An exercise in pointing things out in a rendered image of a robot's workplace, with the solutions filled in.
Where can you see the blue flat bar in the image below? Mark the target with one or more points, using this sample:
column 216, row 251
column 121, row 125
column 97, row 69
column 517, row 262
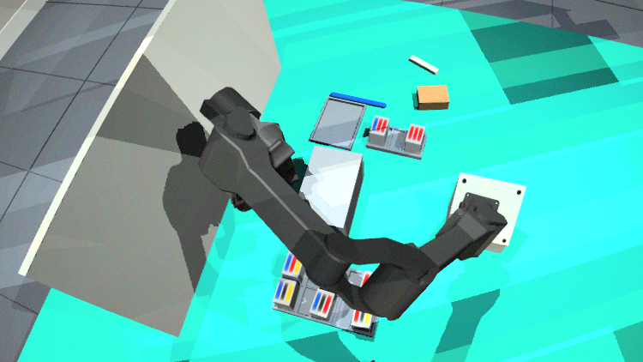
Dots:
column 360, row 100

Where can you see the tan rectangular block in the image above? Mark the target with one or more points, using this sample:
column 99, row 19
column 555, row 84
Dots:
column 432, row 98

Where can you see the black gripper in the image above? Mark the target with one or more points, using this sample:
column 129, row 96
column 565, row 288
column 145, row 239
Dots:
column 288, row 173

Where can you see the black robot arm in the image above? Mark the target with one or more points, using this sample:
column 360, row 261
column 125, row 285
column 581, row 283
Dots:
column 242, row 157

